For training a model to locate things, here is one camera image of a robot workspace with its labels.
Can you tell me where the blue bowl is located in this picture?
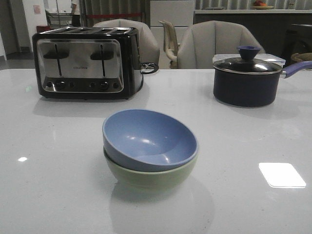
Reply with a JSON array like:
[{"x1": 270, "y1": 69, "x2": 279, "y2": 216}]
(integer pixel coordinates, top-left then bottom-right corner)
[{"x1": 102, "y1": 109, "x2": 198, "y2": 172}]

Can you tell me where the green bowl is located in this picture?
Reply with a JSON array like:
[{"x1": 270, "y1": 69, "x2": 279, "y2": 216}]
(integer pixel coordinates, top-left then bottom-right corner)
[{"x1": 103, "y1": 150, "x2": 198, "y2": 193}]

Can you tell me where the beige armchair left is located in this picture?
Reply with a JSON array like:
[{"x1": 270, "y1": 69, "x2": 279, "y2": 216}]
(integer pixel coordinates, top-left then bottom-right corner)
[{"x1": 93, "y1": 19, "x2": 160, "y2": 65}]

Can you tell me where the beige armchair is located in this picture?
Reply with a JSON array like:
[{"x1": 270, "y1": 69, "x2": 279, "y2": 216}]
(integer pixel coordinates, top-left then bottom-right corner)
[
  {"x1": 177, "y1": 20, "x2": 265, "y2": 69},
  {"x1": 93, "y1": 19, "x2": 160, "y2": 65}
]

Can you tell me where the cream plastic chair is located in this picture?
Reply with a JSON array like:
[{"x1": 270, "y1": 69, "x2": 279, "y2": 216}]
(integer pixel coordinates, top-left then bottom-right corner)
[{"x1": 158, "y1": 20, "x2": 179, "y2": 69}]

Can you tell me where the beige armchair right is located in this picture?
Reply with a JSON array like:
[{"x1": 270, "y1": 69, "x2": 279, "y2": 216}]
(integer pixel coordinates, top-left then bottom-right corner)
[{"x1": 177, "y1": 20, "x2": 265, "y2": 69}]

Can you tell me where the dark blue saucepan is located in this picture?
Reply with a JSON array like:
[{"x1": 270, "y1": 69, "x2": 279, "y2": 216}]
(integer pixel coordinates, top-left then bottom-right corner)
[{"x1": 213, "y1": 62, "x2": 312, "y2": 107}]

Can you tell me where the black and chrome toaster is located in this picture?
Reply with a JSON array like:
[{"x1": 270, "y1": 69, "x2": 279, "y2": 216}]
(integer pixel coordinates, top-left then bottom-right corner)
[{"x1": 32, "y1": 27, "x2": 143, "y2": 99}]

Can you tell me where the glass pot lid blue knob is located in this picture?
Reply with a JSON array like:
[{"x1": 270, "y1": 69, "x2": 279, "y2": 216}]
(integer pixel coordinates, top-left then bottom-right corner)
[{"x1": 213, "y1": 46, "x2": 282, "y2": 75}]

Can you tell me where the white cabinet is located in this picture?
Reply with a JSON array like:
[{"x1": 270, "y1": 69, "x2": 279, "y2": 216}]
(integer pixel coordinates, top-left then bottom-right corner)
[{"x1": 150, "y1": 0, "x2": 195, "y2": 48}]

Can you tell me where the metal rack cart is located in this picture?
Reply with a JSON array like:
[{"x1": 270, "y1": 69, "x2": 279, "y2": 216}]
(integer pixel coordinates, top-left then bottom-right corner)
[{"x1": 45, "y1": 9, "x2": 72, "y2": 28}]

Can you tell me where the red bin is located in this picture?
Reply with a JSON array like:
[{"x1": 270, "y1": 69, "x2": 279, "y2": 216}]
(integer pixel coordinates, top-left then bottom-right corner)
[{"x1": 36, "y1": 25, "x2": 50, "y2": 33}]

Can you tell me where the fruit bowl on counter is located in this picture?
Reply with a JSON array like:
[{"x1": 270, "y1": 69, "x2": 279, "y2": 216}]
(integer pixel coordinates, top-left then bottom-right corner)
[{"x1": 251, "y1": 0, "x2": 274, "y2": 10}]

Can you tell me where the black toaster power cord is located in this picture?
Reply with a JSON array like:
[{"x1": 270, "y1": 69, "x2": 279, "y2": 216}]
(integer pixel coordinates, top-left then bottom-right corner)
[{"x1": 139, "y1": 62, "x2": 159, "y2": 75}]

